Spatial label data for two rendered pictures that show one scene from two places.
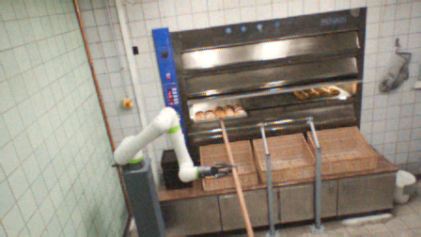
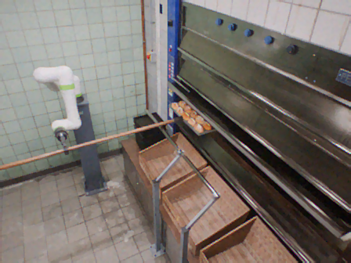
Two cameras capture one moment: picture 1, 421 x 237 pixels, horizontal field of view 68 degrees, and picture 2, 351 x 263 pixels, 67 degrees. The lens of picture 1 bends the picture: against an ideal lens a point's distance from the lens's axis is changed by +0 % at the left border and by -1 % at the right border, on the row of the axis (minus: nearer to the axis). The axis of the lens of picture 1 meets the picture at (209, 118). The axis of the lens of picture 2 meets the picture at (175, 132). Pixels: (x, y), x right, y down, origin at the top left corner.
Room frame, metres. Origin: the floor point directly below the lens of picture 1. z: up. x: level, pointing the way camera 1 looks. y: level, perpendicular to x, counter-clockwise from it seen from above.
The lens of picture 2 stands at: (2.02, -1.88, 2.46)
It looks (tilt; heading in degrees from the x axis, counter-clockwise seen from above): 35 degrees down; 62
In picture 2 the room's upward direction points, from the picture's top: 1 degrees clockwise
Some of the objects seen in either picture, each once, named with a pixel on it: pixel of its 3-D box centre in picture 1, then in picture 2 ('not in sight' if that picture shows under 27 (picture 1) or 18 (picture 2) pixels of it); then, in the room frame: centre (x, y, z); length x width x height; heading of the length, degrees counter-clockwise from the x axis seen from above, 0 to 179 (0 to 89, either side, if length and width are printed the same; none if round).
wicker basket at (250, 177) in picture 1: (227, 164); (171, 163); (2.91, -0.13, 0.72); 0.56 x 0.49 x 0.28; 89
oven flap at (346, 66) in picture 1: (271, 75); (243, 111); (3.17, -0.69, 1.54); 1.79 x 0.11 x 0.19; 90
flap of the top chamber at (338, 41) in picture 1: (270, 50); (250, 75); (3.17, -0.69, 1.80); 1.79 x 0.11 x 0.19; 90
